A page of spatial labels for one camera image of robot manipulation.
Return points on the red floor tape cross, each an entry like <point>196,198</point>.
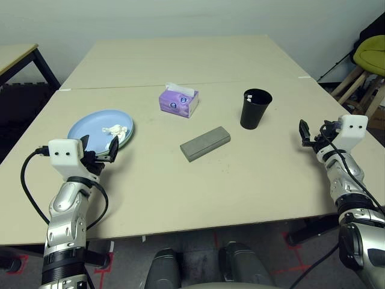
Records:
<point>103,268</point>
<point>296,265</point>

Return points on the purple tissue box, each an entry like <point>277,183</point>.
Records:
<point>176,103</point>

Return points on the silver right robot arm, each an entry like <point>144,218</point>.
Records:
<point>349,186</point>

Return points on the thin black pole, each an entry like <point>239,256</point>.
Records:
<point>337,64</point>

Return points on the black plastic cup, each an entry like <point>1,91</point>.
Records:
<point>254,116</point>

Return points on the dark grey left robot leg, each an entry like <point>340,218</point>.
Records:
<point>164,268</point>

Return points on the black fabric bag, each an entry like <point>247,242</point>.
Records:
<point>373,27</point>

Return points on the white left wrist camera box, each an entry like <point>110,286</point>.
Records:
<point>64,153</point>

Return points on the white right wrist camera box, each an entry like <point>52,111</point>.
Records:
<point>353,129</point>

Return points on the dark grey robot leg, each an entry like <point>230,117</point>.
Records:
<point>164,268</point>
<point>243,265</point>

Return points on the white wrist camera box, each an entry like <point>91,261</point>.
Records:
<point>353,129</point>
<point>64,153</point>

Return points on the blue plastic plate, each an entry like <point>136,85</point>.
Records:
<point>90,126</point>

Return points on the white tissue sheet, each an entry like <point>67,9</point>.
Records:
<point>179,88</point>

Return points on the beige side table black frame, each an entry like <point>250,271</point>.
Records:
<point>15,57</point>

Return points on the grey glasses case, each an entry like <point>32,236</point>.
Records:
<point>206,143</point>

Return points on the green seat wooden stool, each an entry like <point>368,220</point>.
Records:
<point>371,54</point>

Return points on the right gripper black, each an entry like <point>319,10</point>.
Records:
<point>319,143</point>

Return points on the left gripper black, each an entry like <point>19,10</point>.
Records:
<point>93,164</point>

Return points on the dark grey right robot leg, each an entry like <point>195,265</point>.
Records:
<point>243,265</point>

